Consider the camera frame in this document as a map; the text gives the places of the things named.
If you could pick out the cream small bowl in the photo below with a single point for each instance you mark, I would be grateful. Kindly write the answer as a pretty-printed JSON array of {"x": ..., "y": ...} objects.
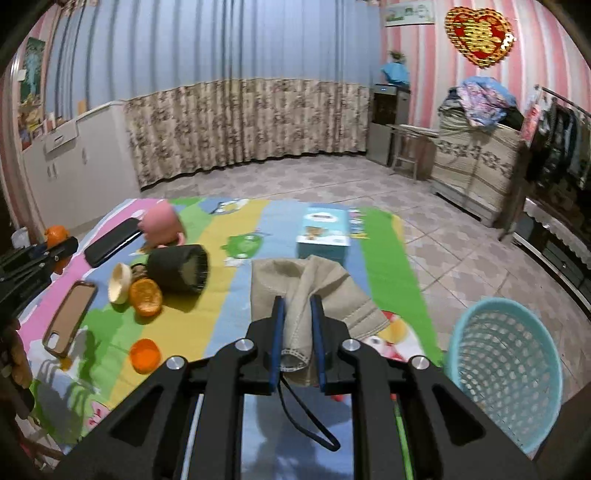
[{"x": 119, "y": 284}]

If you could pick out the grey water dispenser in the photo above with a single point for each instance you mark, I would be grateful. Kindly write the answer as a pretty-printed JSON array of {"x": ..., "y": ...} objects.
[{"x": 389, "y": 106}]

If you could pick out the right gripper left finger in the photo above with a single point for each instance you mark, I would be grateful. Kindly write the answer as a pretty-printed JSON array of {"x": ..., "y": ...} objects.
[{"x": 185, "y": 419}]

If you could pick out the pink piggy toy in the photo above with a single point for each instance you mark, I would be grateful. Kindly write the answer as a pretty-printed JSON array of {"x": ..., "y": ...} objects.
[{"x": 161, "y": 226}]

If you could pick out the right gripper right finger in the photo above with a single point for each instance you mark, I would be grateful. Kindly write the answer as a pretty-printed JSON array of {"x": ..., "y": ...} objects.
[{"x": 409, "y": 419}]

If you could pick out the red heart wall decoration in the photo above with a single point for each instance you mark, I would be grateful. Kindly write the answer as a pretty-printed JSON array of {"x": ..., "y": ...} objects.
[{"x": 483, "y": 36}]

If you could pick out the teal tissue box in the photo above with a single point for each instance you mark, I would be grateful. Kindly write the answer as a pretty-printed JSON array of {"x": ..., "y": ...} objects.
[{"x": 324, "y": 233}]

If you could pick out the orange peel half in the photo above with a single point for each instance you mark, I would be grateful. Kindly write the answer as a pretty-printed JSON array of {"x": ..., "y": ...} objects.
[{"x": 145, "y": 297}]

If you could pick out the colourful cartoon play mat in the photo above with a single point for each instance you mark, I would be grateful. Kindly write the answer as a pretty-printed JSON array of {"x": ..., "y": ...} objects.
[{"x": 306, "y": 437}]

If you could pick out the beige denim cloth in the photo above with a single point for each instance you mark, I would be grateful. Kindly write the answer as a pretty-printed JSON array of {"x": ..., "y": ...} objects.
[{"x": 296, "y": 281}]

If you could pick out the teal plastic laundry basket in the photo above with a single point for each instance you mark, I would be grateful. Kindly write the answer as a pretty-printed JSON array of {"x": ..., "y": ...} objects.
[{"x": 504, "y": 359}]

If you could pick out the hanging dark clothes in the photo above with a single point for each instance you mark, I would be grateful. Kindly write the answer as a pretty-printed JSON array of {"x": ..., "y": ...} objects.
[{"x": 559, "y": 154}]

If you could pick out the black cylindrical pot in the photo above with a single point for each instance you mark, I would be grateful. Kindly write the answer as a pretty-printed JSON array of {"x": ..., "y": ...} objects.
[{"x": 179, "y": 269}]

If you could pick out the cloth covered storage chest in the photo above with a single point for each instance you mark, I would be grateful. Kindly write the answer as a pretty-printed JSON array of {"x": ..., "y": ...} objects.
[{"x": 473, "y": 166}]

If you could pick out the blue and floral curtain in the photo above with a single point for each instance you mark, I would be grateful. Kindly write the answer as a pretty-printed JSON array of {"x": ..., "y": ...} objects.
[{"x": 209, "y": 84}]

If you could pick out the brown phone case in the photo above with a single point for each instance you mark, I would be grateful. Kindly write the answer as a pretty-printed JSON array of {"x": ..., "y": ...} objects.
[{"x": 65, "y": 323}]

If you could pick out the low lace covered shelf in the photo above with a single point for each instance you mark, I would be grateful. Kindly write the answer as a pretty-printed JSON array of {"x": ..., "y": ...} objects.
[{"x": 551, "y": 243}]

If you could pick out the white low cabinet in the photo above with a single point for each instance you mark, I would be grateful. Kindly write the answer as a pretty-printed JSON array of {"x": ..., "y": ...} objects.
[{"x": 82, "y": 170}]

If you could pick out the blue covered water bottle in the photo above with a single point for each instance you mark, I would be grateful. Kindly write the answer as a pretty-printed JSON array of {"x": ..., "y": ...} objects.
[{"x": 396, "y": 71}]

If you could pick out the pile of folded bedding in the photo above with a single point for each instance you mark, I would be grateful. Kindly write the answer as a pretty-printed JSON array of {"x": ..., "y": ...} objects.
[{"x": 480, "y": 103}]

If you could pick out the framed landscape wall picture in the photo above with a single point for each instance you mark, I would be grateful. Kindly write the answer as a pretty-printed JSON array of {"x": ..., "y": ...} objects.
[{"x": 410, "y": 13}]

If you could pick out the metal clothes rack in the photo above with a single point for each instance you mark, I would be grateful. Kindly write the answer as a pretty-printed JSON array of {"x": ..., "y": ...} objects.
[{"x": 577, "y": 220}]

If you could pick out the orange peel piece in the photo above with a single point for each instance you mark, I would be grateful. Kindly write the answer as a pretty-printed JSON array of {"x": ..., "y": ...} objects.
[{"x": 144, "y": 356}]

